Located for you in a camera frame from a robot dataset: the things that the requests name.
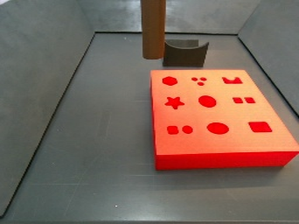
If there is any brown oval peg rod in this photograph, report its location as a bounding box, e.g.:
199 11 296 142
140 0 166 60

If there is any red shape-sorting block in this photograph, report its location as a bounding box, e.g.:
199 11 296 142
151 70 299 170

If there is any dark grey curved holder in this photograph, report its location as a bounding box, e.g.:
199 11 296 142
163 39 210 67

